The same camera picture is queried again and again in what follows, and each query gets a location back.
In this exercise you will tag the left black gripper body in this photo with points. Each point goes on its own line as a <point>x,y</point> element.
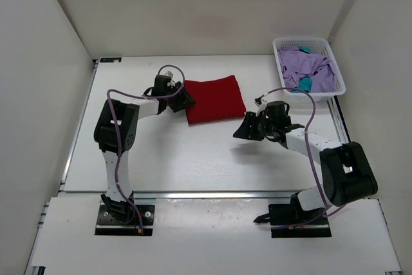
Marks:
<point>174,87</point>

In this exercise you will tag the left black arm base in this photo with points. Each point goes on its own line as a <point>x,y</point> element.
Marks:
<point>121,219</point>

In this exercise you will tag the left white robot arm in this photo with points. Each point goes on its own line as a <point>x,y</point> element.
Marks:
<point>115,132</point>

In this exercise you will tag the black label sticker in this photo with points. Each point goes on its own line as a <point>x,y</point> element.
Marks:
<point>110,59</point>

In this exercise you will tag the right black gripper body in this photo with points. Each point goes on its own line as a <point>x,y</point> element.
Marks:
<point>270,126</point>

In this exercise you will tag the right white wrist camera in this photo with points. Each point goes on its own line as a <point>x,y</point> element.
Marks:
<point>260,102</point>

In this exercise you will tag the white plastic basket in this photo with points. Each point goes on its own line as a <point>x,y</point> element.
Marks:
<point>309,45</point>

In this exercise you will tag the teal t shirt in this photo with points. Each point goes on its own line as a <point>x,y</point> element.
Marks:
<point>305,84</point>

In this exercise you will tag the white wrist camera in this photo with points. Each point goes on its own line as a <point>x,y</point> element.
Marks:
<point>260,102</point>
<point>169,74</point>

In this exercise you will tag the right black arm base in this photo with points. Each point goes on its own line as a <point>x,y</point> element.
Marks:
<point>291,221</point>

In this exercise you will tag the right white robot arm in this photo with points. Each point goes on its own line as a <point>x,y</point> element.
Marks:
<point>342,172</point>

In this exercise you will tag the purple t shirt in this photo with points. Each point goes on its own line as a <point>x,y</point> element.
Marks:
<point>296,64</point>

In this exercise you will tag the red t shirt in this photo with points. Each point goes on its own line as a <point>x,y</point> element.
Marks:
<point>216,100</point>

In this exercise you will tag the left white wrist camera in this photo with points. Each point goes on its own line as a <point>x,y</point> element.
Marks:
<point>169,74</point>

